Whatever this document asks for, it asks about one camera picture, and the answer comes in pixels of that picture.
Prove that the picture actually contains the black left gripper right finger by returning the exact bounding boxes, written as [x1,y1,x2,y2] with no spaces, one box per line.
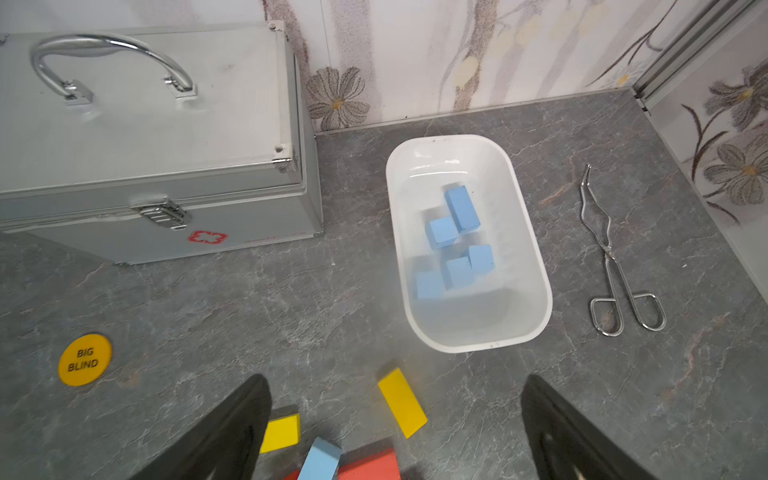
[520,374,654,479]

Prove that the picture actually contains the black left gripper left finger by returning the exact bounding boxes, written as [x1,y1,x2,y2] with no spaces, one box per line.
[133,374,272,479]

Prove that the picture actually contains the blue cube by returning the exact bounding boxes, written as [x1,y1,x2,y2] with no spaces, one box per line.
[443,256,475,290]
[297,437,342,480]
[415,270,446,301]
[467,244,495,275]
[426,216,459,250]

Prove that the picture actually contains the long blue block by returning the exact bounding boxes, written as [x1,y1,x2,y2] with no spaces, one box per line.
[445,186,481,233]

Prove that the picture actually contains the yellow block far left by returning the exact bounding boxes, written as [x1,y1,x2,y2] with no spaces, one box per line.
[260,413,301,454]

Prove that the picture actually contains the white plastic tray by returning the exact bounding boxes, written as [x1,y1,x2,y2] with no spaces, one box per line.
[386,134,553,353]

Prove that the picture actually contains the red long block centre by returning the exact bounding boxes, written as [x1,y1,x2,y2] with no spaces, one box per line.
[338,448,402,480]

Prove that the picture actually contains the yellow long block top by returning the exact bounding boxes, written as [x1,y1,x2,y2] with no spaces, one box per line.
[378,368,428,439]

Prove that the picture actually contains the yellow big blind chip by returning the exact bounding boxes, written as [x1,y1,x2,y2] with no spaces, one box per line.
[58,333,113,387]

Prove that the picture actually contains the silver aluminium first aid case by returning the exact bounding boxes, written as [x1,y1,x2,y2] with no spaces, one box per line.
[1,22,324,264]

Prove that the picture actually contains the metal wire tongs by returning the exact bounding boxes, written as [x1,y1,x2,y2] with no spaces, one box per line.
[578,163,668,338]

